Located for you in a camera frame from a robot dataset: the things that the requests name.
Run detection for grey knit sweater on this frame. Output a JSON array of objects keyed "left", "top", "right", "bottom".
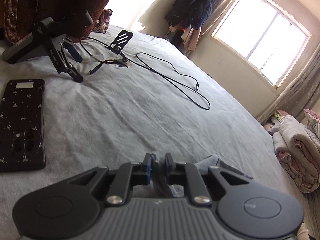
[{"left": 132, "top": 152, "right": 254, "bottom": 198}]

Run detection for hanging dark clothes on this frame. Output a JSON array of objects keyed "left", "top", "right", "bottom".
[{"left": 163, "top": 0, "right": 218, "bottom": 53}]

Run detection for floral pouch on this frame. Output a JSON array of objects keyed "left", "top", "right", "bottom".
[{"left": 92, "top": 9, "right": 113, "bottom": 34}]

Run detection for black phone stand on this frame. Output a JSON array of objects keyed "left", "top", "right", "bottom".
[{"left": 106, "top": 30, "right": 133, "bottom": 55}]

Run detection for person in red jacket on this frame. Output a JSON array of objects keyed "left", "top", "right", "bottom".
[{"left": 1, "top": 0, "right": 109, "bottom": 44}]

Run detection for grey bed sheet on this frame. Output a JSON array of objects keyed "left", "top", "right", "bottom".
[{"left": 1, "top": 33, "right": 314, "bottom": 239}]

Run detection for black smartphone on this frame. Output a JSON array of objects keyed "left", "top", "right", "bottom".
[{"left": 0, "top": 79, "right": 46, "bottom": 172}]

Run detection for folded grey pink quilt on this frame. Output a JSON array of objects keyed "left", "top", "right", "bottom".
[{"left": 272, "top": 115, "right": 319, "bottom": 194}]

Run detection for grey curtain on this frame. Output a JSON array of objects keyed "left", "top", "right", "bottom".
[{"left": 256, "top": 52, "right": 319, "bottom": 125}]

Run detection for pink grey pillow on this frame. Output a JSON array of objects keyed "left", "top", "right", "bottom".
[{"left": 303, "top": 109, "right": 320, "bottom": 138}]

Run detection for window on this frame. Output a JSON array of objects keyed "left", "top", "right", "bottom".
[{"left": 212, "top": 0, "right": 311, "bottom": 87}]

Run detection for black cable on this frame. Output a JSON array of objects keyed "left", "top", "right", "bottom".
[{"left": 80, "top": 36, "right": 212, "bottom": 111}]

